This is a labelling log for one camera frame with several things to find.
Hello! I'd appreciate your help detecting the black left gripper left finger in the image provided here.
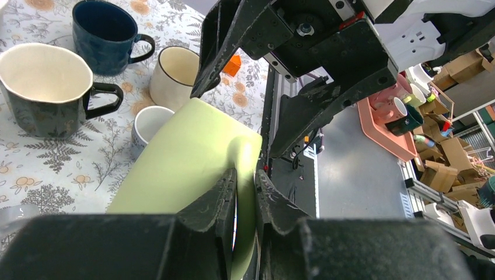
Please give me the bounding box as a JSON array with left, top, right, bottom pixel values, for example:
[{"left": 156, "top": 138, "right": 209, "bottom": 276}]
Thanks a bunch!
[{"left": 1, "top": 169, "right": 237, "bottom": 279}]

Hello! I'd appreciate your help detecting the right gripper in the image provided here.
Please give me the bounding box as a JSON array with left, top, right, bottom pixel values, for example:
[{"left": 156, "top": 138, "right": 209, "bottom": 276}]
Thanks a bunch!
[{"left": 191, "top": 0, "right": 399, "bottom": 158}]

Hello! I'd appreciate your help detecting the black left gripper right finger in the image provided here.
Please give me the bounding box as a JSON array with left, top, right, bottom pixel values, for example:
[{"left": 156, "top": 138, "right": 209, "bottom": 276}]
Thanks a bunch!
[{"left": 255, "top": 170, "right": 472, "bottom": 279}]

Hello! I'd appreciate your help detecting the light green mug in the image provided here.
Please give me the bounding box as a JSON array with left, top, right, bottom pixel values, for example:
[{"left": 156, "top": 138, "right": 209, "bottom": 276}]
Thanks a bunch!
[{"left": 107, "top": 98, "right": 263, "bottom": 279}]

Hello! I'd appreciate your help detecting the cream white mug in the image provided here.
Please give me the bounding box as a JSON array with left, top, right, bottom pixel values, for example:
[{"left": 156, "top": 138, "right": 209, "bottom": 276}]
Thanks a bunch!
[{"left": 149, "top": 46, "right": 200, "bottom": 111}]

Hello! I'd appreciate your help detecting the blue-grey textured square mug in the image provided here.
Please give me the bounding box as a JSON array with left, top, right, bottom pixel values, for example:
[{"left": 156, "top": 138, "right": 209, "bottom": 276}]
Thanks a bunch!
[{"left": 131, "top": 106, "right": 175, "bottom": 160}]

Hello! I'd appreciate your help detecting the dark blue mug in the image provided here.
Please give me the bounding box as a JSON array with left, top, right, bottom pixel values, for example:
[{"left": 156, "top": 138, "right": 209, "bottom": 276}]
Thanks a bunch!
[{"left": 72, "top": 1, "right": 155, "bottom": 76}]

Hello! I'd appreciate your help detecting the light grey-blue mug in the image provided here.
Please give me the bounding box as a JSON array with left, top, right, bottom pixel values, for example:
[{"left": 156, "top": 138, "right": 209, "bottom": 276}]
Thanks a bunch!
[{"left": 1, "top": 204, "right": 40, "bottom": 240}]

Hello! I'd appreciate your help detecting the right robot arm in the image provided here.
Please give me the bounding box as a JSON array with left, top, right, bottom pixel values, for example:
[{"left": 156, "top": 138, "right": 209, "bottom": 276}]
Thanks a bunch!
[{"left": 192, "top": 1, "right": 494, "bottom": 279}]

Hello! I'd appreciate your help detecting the pink tray with mugs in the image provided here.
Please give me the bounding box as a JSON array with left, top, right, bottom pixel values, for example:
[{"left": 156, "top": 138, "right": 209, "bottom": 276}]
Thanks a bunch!
[{"left": 357, "top": 75, "right": 424, "bottom": 162}]

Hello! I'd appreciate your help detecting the cardboard boxes pile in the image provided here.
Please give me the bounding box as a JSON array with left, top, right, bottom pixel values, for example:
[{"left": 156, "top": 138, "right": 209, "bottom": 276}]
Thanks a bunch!
[{"left": 414, "top": 50, "right": 494, "bottom": 208}]

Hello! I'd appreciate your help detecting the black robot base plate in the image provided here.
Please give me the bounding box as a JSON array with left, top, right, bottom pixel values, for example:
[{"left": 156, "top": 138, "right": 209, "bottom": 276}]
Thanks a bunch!
[{"left": 260, "top": 65, "right": 320, "bottom": 219}]

